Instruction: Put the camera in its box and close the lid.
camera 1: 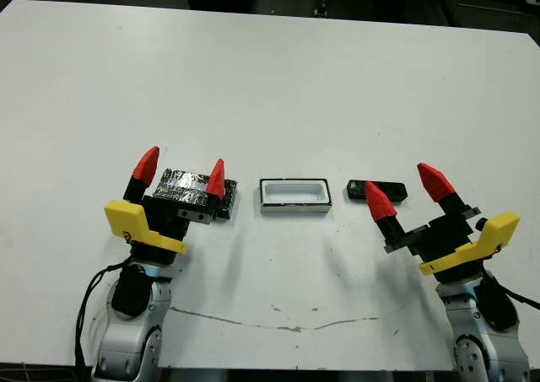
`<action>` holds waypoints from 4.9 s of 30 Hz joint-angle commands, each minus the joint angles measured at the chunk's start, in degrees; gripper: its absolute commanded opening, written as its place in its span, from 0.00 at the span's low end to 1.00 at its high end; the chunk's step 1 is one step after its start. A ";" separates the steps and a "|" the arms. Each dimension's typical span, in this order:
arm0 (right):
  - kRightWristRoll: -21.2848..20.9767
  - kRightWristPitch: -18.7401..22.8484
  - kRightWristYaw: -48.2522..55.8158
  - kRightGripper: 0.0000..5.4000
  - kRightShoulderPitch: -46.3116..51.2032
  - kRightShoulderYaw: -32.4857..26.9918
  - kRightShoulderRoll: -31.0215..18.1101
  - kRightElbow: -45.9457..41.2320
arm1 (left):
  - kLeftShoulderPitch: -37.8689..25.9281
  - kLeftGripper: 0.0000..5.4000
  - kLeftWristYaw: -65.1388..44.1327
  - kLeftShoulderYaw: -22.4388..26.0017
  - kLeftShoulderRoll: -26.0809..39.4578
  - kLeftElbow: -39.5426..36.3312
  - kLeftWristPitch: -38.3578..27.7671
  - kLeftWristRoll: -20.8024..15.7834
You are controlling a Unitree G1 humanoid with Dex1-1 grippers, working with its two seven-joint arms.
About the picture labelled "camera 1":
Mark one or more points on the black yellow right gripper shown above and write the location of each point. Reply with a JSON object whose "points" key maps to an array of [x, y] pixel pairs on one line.
{"points": [[447, 238]]}

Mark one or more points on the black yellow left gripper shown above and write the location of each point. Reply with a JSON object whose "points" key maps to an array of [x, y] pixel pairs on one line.
{"points": [[164, 226]]}

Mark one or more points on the black glossy box lid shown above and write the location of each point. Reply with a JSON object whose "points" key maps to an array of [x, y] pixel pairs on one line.
{"points": [[181, 186]]}

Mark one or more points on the black slim camera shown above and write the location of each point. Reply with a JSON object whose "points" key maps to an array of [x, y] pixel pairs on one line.
{"points": [[394, 190]]}

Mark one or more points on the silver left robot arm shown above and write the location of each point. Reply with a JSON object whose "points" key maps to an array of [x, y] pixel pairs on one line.
{"points": [[126, 348]]}

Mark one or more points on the white box base tray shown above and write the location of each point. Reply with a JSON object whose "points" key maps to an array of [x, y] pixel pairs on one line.
{"points": [[295, 192]]}

